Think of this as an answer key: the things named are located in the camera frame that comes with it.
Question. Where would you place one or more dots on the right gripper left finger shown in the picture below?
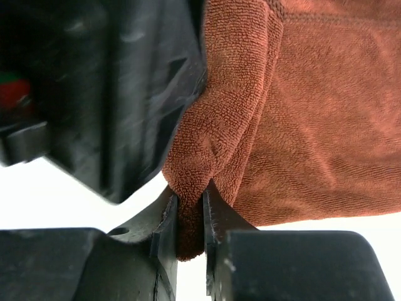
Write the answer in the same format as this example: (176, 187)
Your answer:
(134, 261)

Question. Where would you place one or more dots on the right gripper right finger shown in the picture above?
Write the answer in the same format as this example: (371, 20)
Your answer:
(245, 263)

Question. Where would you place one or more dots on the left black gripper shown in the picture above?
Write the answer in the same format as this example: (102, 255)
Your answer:
(99, 87)

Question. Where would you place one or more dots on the brown towel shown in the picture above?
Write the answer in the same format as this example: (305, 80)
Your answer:
(300, 118)

